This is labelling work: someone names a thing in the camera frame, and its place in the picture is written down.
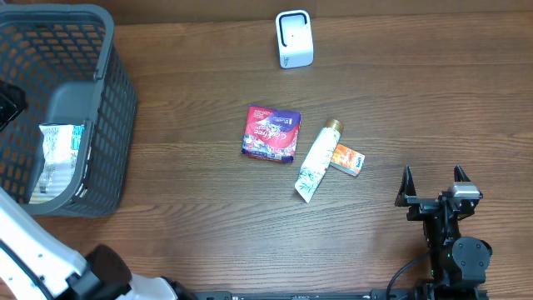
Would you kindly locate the red purple pad pack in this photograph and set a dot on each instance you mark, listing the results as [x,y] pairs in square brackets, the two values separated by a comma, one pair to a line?
[271,134]

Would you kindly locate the yellow white snack bag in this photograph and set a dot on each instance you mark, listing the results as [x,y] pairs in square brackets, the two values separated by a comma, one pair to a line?
[60,147]

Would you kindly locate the white barcode scanner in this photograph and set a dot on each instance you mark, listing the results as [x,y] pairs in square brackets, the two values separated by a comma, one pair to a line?
[294,39]

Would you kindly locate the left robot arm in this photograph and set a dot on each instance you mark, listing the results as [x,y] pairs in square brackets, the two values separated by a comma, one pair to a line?
[35,265]

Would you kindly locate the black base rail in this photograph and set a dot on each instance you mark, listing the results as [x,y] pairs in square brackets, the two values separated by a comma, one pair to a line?
[374,294]

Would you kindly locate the dark grey plastic basket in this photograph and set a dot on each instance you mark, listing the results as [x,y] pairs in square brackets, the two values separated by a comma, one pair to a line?
[63,57]

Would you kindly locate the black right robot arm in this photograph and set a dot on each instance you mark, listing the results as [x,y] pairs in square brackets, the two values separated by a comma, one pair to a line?
[458,263]

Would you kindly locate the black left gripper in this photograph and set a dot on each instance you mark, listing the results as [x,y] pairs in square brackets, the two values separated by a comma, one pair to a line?
[11,106]

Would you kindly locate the white Pantene tube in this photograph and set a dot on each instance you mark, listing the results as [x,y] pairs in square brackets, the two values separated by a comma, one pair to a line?
[318,159]

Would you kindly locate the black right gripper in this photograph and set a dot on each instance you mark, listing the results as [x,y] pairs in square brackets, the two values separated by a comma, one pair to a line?
[420,206]

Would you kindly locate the orange tissue pack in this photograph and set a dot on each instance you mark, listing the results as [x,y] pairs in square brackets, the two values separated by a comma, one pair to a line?
[347,160]

